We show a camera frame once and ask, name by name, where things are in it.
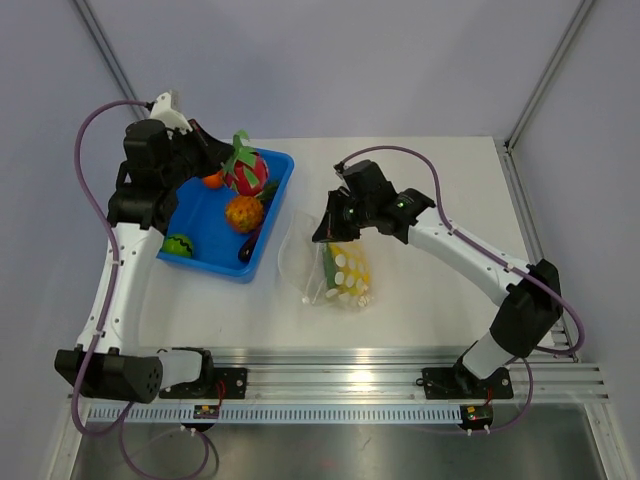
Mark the green toy pepper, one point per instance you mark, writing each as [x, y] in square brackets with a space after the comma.
[329, 266]

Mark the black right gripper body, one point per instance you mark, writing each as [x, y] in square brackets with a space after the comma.
[364, 211]

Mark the clear dotted zip top bag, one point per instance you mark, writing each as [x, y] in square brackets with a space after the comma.
[300, 262]

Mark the pink toy dragon fruit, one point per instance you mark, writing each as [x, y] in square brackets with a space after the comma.
[246, 172]

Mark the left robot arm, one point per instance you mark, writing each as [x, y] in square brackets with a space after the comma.
[105, 363]

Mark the green toy watermelon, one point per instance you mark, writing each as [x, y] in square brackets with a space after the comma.
[178, 245]

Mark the yellow toy banana bunch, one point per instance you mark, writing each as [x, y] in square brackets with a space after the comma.
[353, 280]

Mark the toy orange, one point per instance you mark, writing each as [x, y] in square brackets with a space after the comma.
[215, 181]

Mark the aluminium mounting rail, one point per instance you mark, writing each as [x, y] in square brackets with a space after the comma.
[387, 375]

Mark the white slotted cable duct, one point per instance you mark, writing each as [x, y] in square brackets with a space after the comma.
[295, 414]

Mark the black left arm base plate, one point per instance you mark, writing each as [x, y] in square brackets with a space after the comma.
[228, 382]

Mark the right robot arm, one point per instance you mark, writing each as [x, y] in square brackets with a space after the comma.
[525, 294]

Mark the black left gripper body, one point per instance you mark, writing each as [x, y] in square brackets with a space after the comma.
[182, 160]

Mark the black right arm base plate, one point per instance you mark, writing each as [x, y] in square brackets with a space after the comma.
[457, 383]

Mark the blue plastic bin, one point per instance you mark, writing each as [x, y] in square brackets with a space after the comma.
[200, 217]

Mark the orange toy pineapple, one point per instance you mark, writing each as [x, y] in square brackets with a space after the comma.
[244, 214]

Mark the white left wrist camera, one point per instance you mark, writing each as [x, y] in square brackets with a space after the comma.
[166, 109]

